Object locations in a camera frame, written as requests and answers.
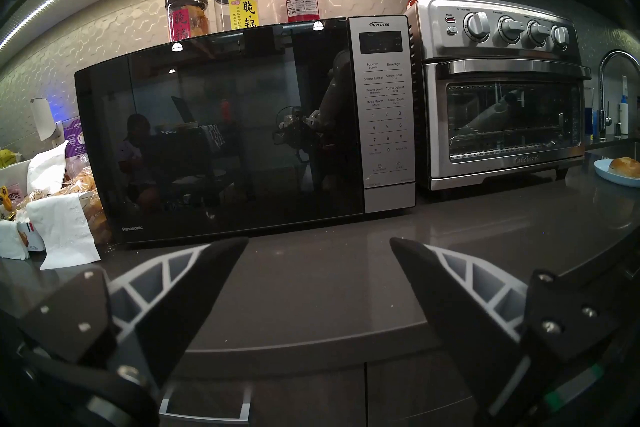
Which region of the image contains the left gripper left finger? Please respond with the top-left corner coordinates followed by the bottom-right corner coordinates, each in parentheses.
top-left (17, 237), bottom-right (249, 389)

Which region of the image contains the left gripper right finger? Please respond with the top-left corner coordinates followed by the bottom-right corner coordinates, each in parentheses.
top-left (390, 237), bottom-right (621, 426)

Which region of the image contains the glass toaster oven door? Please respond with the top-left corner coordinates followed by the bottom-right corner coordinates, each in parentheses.
top-left (425, 58), bottom-right (592, 180)

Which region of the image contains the golden brown bagel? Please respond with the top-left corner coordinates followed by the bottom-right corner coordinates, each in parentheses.
top-left (608, 157), bottom-right (640, 178)

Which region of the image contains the stainless steel toaster oven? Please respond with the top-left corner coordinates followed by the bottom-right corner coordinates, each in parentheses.
top-left (406, 0), bottom-right (592, 191)

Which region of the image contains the clear bag of bread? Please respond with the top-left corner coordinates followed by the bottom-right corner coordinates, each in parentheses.
top-left (50, 166), bottom-right (113, 246)

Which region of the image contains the black Panasonic microwave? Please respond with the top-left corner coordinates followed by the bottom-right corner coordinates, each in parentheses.
top-left (75, 16), bottom-right (417, 245)

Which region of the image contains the dark wood drawer cabinet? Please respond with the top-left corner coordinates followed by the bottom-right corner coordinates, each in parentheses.
top-left (160, 348), bottom-right (481, 427)

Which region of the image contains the white upright tissue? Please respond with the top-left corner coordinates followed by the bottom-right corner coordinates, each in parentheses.
top-left (26, 141), bottom-right (70, 195)

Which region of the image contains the small folded white napkin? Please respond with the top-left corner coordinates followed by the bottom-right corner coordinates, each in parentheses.
top-left (0, 220), bottom-right (30, 260)

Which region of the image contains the purple box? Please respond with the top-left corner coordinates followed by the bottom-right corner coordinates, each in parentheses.
top-left (62, 117), bottom-right (88, 159)

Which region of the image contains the light blue plate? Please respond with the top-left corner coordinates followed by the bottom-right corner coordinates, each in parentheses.
top-left (594, 159), bottom-right (640, 188)

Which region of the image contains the chrome gooseneck faucet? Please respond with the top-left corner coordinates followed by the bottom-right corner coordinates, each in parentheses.
top-left (598, 50), bottom-right (640, 141)

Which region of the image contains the snack jar red label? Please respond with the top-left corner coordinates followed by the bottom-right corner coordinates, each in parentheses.
top-left (165, 0), bottom-right (210, 42)

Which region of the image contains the snack jar yellow label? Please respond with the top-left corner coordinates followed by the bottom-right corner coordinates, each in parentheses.
top-left (213, 0), bottom-right (260, 32)

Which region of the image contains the silver drawer handle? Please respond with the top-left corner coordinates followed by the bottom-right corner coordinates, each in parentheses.
top-left (159, 383), bottom-right (253, 424)

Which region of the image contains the steel oven wire rack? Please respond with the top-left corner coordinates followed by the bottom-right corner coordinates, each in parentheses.
top-left (449, 128), bottom-right (581, 161)

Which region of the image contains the white wall paper holder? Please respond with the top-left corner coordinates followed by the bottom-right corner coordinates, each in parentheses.
top-left (30, 97), bottom-right (57, 141)

